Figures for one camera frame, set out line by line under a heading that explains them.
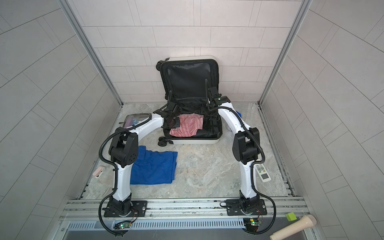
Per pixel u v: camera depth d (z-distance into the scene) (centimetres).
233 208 71
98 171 80
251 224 68
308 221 65
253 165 56
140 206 72
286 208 72
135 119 103
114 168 55
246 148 53
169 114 75
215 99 68
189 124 91
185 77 93
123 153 53
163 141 91
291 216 68
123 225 65
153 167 82
